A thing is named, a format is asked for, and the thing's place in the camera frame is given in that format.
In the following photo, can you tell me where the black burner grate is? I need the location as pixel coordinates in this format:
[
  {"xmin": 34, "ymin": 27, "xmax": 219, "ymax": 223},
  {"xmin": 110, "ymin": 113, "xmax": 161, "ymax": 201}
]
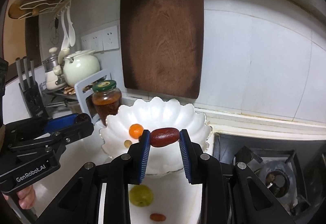
[{"xmin": 233, "ymin": 146, "xmax": 317, "ymax": 215}]

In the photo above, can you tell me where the white scalloped bowl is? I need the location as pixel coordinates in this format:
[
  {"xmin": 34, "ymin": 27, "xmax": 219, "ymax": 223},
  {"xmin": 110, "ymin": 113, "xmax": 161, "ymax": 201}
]
[{"xmin": 100, "ymin": 97, "xmax": 212, "ymax": 179}]

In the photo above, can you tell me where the white frame rack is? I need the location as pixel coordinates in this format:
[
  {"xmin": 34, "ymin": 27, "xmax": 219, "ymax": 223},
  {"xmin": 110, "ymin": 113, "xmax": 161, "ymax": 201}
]
[{"xmin": 74, "ymin": 69, "xmax": 111, "ymax": 125}]

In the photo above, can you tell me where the person's left hand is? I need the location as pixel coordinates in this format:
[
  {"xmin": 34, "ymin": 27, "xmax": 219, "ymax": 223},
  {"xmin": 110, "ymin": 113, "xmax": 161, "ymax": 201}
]
[{"xmin": 2, "ymin": 184, "xmax": 35, "ymax": 211}]

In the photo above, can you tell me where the white wall socket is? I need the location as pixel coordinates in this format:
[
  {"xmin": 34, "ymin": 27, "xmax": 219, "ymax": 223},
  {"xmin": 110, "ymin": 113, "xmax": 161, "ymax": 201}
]
[
  {"xmin": 102, "ymin": 26, "xmax": 120, "ymax": 51},
  {"xmin": 81, "ymin": 35, "xmax": 93, "ymax": 52},
  {"xmin": 90, "ymin": 31, "xmax": 105, "ymax": 51}
]

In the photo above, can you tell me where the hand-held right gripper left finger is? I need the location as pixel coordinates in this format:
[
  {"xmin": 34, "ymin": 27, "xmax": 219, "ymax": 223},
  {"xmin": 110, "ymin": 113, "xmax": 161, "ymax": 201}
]
[{"xmin": 33, "ymin": 130, "xmax": 151, "ymax": 224}]

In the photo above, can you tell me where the dark wooden cutting board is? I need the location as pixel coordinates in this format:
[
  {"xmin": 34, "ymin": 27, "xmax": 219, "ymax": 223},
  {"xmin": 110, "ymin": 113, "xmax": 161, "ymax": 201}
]
[{"xmin": 120, "ymin": 0, "xmax": 205, "ymax": 100}]

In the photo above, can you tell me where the black glass cooktop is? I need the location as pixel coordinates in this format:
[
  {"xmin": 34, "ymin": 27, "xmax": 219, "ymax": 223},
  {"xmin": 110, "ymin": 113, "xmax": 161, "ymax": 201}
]
[{"xmin": 211, "ymin": 132, "xmax": 326, "ymax": 224}]

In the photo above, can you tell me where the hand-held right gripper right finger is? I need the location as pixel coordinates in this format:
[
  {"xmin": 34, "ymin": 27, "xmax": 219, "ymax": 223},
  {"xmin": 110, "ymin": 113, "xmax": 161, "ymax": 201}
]
[{"xmin": 179, "ymin": 129, "xmax": 296, "ymax": 224}]

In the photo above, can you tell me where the dark corner shelf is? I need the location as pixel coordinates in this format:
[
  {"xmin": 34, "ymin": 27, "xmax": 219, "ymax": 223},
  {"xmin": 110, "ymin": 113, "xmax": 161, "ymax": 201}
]
[{"xmin": 42, "ymin": 86, "xmax": 85, "ymax": 108}]

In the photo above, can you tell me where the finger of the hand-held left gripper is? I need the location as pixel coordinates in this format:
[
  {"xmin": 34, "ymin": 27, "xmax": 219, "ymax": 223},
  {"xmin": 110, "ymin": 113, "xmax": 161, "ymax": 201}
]
[
  {"xmin": 41, "ymin": 113, "xmax": 81, "ymax": 135},
  {"xmin": 48, "ymin": 119, "xmax": 95, "ymax": 161}
]

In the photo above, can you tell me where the green apple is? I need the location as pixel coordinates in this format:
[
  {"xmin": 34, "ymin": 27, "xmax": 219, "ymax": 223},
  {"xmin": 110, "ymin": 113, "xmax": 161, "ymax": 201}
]
[{"xmin": 129, "ymin": 185, "xmax": 154, "ymax": 207}]

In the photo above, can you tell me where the black knife block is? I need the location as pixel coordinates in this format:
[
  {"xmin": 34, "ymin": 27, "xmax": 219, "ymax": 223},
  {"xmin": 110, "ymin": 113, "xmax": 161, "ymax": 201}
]
[{"xmin": 18, "ymin": 81, "xmax": 49, "ymax": 119}]

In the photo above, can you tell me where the steel handled knife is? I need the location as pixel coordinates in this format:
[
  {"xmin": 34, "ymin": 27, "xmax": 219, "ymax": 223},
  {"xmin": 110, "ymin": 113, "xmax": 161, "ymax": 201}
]
[
  {"xmin": 23, "ymin": 57, "xmax": 29, "ymax": 85},
  {"xmin": 30, "ymin": 59, "xmax": 36, "ymax": 86},
  {"xmin": 16, "ymin": 58, "xmax": 23, "ymax": 85}
]

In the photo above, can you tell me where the steel pot with lid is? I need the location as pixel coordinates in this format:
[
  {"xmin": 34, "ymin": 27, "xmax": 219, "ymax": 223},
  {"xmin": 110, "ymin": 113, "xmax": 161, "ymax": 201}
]
[{"xmin": 42, "ymin": 47, "xmax": 64, "ymax": 72}]

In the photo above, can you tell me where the cream ceramic pot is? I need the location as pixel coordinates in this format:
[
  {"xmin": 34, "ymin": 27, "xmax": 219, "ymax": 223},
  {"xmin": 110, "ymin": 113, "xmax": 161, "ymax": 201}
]
[{"xmin": 62, "ymin": 50, "xmax": 100, "ymax": 88}]

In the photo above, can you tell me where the glass jar green lid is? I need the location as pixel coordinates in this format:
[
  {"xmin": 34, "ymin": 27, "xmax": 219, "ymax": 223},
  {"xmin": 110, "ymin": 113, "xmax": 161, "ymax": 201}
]
[{"xmin": 92, "ymin": 80, "xmax": 122, "ymax": 126}]

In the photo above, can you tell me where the red date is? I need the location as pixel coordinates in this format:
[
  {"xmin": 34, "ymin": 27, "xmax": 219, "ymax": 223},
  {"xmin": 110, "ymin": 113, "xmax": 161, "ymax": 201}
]
[
  {"xmin": 150, "ymin": 127, "xmax": 180, "ymax": 148},
  {"xmin": 150, "ymin": 213, "xmax": 167, "ymax": 222}
]

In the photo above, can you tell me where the white spoon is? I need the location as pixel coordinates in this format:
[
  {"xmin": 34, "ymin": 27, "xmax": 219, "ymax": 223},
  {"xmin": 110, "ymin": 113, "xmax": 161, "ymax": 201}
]
[
  {"xmin": 66, "ymin": 7, "xmax": 76, "ymax": 47},
  {"xmin": 60, "ymin": 8, "xmax": 70, "ymax": 51}
]

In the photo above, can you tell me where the round wooden board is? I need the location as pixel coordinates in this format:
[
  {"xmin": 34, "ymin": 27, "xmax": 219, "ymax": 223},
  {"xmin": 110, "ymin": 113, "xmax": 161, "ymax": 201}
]
[{"xmin": 8, "ymin": 0, "xmax": 68, "ymax": 20}]

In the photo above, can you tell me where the orange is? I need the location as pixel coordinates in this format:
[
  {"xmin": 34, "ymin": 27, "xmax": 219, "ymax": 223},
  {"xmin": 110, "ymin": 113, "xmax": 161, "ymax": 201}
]
[{"xmin": 129, "ymin": 124, "xmax": 144, "ymax": 138}]

